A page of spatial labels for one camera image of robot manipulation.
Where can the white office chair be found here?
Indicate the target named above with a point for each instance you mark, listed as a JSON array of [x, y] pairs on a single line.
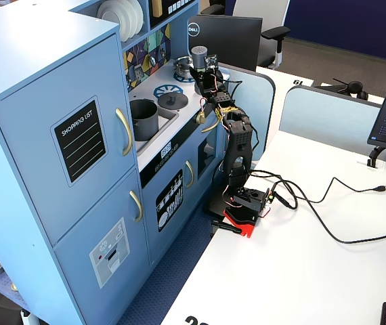
[[260, 10]]

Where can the black table clamp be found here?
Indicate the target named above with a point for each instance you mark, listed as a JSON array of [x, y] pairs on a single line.
[[227, 226]]

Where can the light blue desk divider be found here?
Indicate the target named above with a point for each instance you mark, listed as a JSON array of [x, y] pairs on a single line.
[[257, 101], [315, 111]]

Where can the gray water dispenser sticker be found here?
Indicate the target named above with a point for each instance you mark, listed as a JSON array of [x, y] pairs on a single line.
[[110, 254]]

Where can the black oven control panel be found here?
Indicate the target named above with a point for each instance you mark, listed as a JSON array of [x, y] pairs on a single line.
[[152, 169]]

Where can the red robot base mount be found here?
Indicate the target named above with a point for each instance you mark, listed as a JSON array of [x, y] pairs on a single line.
[[243, 227]]

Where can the steel pot with lid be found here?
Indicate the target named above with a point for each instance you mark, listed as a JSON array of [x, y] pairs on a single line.
[[181, 66]]

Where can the steel hanging utensil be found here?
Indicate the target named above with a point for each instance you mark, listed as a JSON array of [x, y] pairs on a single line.
[[163, 51]]

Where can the black toy microwave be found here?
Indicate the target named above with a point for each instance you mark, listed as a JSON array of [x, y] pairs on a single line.
[[166, 19]]

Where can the gray salt shaker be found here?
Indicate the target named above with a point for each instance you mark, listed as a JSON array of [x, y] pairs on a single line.
[[199, 55]]

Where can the robot controller board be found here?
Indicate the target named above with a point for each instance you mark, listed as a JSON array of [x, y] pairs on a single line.
[[270, 197]]

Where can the blue toy kitchen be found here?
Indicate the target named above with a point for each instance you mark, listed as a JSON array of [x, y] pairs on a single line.
[[27, 44]]

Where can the gold stove knob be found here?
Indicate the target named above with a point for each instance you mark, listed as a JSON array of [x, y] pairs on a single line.
[[200, 118]]

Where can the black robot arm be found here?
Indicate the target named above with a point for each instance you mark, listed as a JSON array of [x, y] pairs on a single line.
[[238, 142]]

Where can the white toy plate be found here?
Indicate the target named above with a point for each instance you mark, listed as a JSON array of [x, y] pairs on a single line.
[[141, 17], [131, 20], [110, 13]]

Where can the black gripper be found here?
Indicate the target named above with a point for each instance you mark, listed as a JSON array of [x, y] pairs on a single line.
[[201, 80]]

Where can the black monitor stand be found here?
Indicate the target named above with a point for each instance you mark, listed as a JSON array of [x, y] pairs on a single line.
[[372, 157]]

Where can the black shopping list board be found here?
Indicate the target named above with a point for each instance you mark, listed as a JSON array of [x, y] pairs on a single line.
[[78, 145]]

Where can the blue fridge door with dispenser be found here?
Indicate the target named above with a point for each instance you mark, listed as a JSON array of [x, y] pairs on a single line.
[[78, 271]]

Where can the gray toy sink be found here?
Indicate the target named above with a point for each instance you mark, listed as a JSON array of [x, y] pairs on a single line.
[[166, 122]]

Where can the steel slotted spatula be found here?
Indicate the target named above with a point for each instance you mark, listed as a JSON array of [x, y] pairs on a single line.
[[139, 72]]

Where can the gray plastic pot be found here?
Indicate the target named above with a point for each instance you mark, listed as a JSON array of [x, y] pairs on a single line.
[[145, 125]]

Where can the blue oven door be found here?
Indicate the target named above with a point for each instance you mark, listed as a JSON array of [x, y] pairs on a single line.
[[204, 184]]

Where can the blue fridge door with chalkboard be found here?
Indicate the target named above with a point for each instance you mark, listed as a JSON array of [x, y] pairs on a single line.
[[27, 152]]

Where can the steel ladle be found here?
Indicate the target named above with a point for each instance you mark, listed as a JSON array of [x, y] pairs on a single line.
[[153, 61]]

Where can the steel skimmer spoon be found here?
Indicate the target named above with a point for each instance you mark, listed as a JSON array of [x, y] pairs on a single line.
[[131, 74]]

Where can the desk number sticker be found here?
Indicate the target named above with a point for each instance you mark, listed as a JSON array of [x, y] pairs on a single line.
[[303, 82], [196, 321]]

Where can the black headset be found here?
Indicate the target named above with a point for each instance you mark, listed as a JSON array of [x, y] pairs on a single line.
[[355, 87]]

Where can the gray pot lid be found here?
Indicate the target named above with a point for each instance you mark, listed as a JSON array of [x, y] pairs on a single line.
[[172, 101]]

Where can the blue cabinet door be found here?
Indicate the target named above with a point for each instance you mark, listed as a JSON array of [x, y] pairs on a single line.
[[149, 220]]

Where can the black Dell monitor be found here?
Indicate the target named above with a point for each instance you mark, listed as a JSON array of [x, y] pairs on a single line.
[[233, 40]]

